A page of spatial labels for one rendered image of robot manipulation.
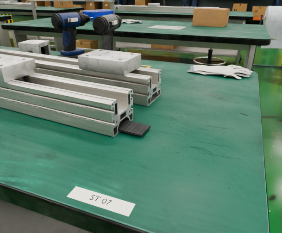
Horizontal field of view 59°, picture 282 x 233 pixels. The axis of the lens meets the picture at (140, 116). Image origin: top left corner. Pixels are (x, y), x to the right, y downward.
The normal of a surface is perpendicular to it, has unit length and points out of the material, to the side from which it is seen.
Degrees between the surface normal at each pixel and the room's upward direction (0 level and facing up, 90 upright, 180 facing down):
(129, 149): 0
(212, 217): 0
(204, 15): 87
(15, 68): 90
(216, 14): 88
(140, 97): 90
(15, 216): 0
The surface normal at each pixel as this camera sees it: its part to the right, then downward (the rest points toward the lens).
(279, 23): -0.30, 0.57
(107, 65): -0.44, 0.40
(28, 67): 0.90, 0.19
